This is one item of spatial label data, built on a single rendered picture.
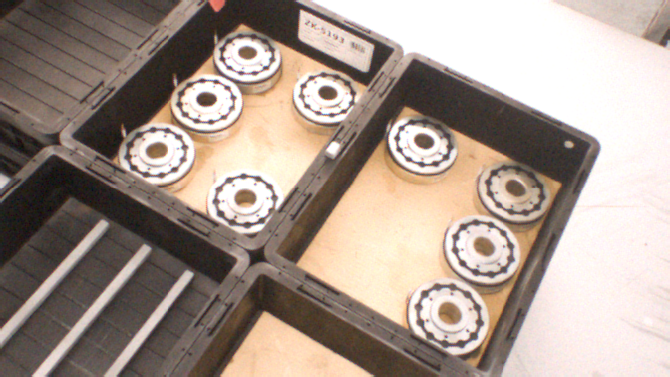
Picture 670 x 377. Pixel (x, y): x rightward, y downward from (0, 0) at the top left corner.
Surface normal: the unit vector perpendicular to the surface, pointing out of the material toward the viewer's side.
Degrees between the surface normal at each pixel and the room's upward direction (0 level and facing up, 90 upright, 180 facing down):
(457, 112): 90
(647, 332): 0
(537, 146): 90
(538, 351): 0
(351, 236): 0
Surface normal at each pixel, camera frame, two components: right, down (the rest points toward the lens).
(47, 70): 0.10, -0.53
